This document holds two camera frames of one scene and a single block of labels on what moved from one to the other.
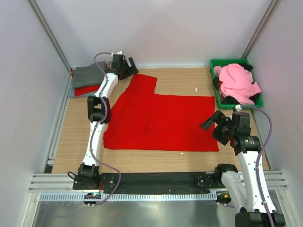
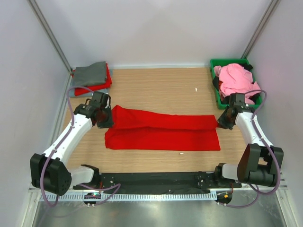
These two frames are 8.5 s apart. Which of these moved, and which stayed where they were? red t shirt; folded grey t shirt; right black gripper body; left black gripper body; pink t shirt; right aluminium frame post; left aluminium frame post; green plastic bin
Moved: left black gripper body; right black gripper body; red t shirt
Stayed: green plastic bin; left aluminium frame post; folded grey t shirt; right aluminium frame post; pink t shirt
